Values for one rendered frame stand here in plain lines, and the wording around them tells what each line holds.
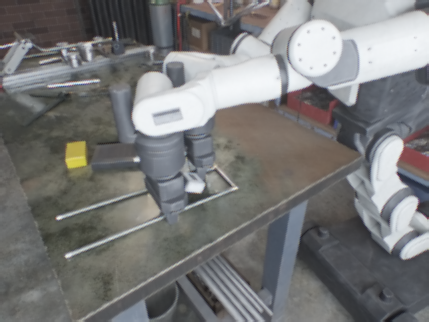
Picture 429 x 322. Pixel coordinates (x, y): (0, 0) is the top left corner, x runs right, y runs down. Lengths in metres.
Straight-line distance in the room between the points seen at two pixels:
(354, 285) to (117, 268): 1.10
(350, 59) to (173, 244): 0.45
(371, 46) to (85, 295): 0.60
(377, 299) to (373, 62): 1.09
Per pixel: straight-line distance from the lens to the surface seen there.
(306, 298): 1.67
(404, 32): 0.60
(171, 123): 0.51
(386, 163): 1.02
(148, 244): 0.66
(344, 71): 0.54
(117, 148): 0.90
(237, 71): 0.53
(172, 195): 0.61
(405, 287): 1.64
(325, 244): 1.60
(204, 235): 0.66
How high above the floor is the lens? 1.37
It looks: 35 degrees down
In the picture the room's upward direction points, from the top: straight up
